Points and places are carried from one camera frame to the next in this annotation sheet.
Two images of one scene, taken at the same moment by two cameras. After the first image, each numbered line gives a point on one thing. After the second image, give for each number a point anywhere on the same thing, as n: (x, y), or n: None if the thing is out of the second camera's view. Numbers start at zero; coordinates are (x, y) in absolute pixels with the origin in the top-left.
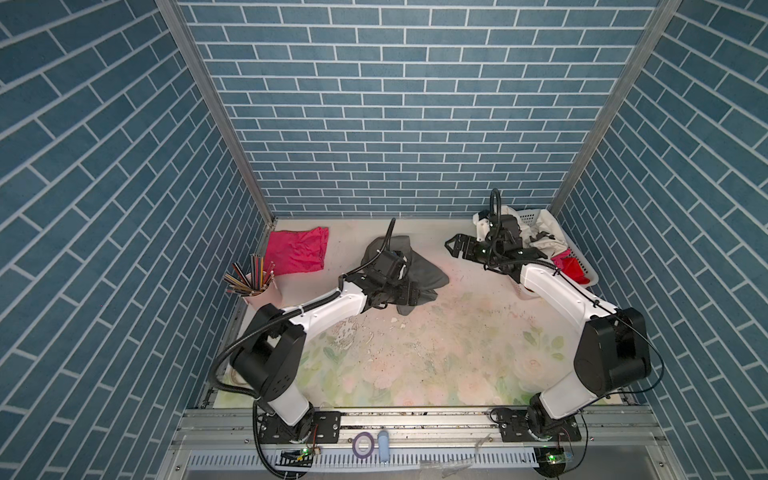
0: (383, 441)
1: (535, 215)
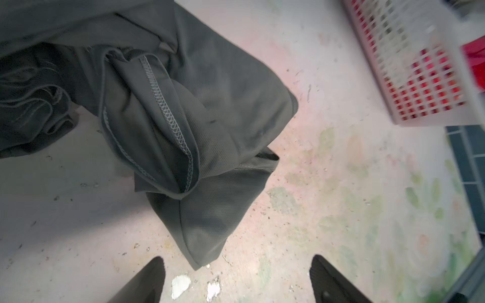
0: None
1: (417, 47)
